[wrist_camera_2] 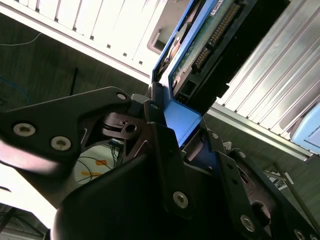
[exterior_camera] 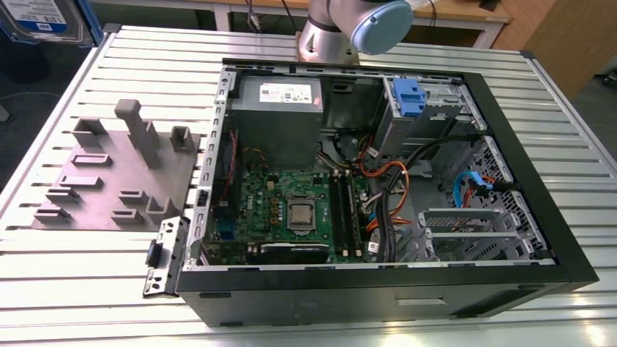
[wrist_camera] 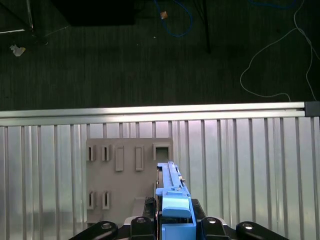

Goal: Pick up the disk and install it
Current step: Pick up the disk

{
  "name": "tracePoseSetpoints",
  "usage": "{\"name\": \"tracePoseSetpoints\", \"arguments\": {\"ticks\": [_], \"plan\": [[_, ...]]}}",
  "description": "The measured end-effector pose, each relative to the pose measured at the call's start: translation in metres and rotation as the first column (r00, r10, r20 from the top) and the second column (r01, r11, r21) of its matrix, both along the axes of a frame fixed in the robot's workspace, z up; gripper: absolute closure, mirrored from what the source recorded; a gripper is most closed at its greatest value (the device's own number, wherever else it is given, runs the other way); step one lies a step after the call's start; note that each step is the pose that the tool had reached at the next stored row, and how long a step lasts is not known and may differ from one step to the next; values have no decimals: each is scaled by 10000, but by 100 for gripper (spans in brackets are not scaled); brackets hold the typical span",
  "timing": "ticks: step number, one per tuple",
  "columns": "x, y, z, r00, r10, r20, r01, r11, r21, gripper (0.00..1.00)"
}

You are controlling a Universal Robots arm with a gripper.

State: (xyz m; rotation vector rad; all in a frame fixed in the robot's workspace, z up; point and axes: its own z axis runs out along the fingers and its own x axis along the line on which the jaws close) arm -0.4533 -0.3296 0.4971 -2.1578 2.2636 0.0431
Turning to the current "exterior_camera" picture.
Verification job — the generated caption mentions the orange wire bundle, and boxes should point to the orange wire bundle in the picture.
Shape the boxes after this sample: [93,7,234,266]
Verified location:
[358,160,410,232]

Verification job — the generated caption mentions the blue data wire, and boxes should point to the blue data wire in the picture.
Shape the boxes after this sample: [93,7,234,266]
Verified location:
[451,170,489,210]

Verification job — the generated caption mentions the metal card retention bracket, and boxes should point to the metal card retention bracket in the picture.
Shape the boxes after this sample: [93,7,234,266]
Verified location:
[141,215,192,299]

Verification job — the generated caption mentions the grey parts rack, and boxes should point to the grey parts rack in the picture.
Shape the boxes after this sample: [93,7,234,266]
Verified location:
[30,99,203,233]

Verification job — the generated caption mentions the black cable bundle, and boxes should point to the black cable bundle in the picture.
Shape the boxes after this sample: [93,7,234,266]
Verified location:
[374,132,482,263]

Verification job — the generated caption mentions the silver CPU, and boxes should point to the silver CPU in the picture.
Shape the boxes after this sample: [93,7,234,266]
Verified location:
[287,202,314,227]

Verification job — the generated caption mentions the yellow black power wires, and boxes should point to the yellow black power wires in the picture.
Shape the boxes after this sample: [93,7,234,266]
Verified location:
[315,150,361,173]

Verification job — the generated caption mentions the green motherboard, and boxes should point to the green motherboard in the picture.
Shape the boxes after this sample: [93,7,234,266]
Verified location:
[203,169,374,265]

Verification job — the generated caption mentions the grey power supply unit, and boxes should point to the grey power supply unit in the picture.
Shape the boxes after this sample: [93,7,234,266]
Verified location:
[229,74,323,171]

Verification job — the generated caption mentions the orange disk power wire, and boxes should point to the orange disk power wire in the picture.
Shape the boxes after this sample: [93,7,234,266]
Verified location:
[479,175,519,196]

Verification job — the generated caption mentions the metal optical drive cage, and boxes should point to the metal optical drive cage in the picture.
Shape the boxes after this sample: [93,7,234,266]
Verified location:
[374,75,486,160]

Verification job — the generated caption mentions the blue drive latch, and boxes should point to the blue drive latch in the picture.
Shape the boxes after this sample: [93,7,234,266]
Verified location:
[391,77,427,117]

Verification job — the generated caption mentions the hard disk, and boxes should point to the hard disk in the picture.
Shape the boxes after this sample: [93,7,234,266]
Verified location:
[0,0,105,48]

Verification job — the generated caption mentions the black graphics card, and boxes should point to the black graphics card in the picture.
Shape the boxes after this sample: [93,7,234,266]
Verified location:
[245,241,331,265]

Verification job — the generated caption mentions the metal disk bay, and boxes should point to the metal disk bay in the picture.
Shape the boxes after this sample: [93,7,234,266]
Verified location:
[417,207,541,262]

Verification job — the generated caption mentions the black open PC case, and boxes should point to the black open PC case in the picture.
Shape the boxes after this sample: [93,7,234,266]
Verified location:
[176,56,599,328]

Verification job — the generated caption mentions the CPU socket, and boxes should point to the CPU socket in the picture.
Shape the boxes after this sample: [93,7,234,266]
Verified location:
[283,194,319,238]

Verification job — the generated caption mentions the brown wooden cabinet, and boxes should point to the brown wooden cabinet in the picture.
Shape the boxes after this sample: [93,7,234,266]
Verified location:
[490,0,617,99]

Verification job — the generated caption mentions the wooden desk white frame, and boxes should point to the wooden desk white frame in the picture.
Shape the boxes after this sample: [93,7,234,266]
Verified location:
[192,0,511,50]

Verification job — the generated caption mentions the black RAM slot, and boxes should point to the black RAM slot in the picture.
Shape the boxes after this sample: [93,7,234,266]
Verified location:
[329,169,350,256]
[343,169,365,256]

